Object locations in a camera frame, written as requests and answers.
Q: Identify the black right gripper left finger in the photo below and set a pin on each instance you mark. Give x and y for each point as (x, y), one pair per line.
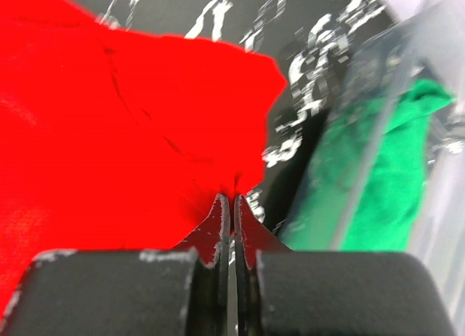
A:
(181, 291)

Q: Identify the clear plastic bin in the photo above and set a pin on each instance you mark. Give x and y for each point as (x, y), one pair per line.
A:
(429, 45)

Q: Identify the red t shirt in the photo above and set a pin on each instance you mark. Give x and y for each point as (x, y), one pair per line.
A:
(118, 140)

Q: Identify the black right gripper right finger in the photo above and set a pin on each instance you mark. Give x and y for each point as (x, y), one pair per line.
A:
(283, 292)

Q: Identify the green t shirt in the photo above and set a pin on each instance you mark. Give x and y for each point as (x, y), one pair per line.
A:
(394, 189)

